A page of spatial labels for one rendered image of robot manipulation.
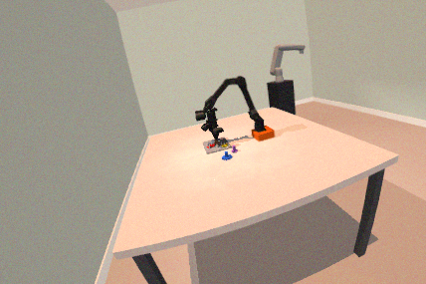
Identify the blue gear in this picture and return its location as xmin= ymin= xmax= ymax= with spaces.
xmin=222 ymin=151 xmax=233 ymax=160

